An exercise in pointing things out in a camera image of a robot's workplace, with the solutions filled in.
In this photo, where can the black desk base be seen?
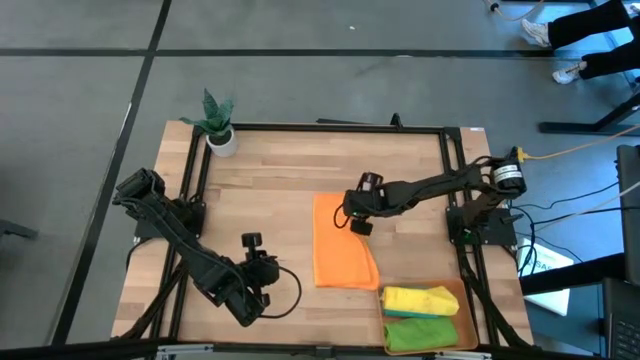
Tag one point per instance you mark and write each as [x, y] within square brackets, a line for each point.
[575, 128]

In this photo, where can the black horizontal bar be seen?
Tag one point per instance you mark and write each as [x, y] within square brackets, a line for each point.
[75, 352]

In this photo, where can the black keyboard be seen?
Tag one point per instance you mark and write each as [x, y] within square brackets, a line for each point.
[622, 330]

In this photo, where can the person's white shoe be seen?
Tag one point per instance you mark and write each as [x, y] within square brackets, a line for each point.
[537, 32]
[567, 75]

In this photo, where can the black metal table frame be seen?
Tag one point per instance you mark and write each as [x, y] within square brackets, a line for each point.
[270, 127]

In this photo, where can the silver aluminium bar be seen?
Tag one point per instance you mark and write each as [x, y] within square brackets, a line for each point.
[200, 350]

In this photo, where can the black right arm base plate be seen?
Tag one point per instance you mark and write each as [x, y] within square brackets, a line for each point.
[502, 235]

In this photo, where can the orange microfiber towel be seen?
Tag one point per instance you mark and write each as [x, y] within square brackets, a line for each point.
[340, 250]

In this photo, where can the person's leg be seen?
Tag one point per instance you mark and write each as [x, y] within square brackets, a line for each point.
[590, 25]
[612, 62]

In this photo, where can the black table-level camera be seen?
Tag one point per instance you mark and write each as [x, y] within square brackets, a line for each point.
[396, 121]

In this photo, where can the black beam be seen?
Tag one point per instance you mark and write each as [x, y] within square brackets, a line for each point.
[575, 272]

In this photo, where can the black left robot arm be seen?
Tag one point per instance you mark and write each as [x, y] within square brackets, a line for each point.
[180, 240]

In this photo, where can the potted plant in grey pot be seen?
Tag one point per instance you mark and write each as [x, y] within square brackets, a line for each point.
[222, 145]

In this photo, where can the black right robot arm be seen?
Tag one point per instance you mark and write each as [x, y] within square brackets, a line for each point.
[450, 182]

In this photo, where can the white printed box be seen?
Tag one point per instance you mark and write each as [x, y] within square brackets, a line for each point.
[552, 302]

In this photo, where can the dark grey chair base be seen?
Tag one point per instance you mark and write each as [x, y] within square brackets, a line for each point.
[15, 230]

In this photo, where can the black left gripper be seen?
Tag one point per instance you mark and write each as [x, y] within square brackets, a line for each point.
[250, 285]

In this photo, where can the yellow microfiber towel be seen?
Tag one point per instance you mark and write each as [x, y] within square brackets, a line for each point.
[420, 300]

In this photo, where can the orange plastic basket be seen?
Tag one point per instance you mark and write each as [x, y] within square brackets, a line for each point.
[467, 325]

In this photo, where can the green microfiber towel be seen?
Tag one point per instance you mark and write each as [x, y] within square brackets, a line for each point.
[420, 334]

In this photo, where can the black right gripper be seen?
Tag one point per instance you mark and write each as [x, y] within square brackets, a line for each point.
[367, 200]

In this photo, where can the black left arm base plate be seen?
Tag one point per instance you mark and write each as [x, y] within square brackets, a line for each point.
[145, 232]

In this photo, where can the dark grey computer case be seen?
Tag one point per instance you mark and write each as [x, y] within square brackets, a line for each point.
[630, 225]

